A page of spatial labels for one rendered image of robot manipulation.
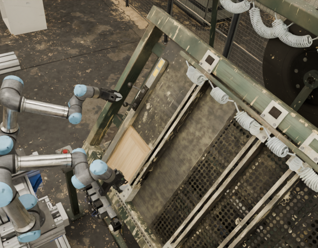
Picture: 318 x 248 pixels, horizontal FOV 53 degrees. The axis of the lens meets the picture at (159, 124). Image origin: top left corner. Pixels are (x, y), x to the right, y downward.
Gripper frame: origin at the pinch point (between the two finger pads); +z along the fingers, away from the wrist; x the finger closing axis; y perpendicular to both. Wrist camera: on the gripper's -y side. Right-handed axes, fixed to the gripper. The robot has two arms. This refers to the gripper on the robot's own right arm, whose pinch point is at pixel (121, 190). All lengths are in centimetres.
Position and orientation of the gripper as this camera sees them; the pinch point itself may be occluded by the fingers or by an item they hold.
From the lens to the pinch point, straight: 192.0
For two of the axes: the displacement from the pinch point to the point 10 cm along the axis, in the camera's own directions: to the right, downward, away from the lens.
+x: -5.3, -6.4, 5.6
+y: 7.9, -6.1, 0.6
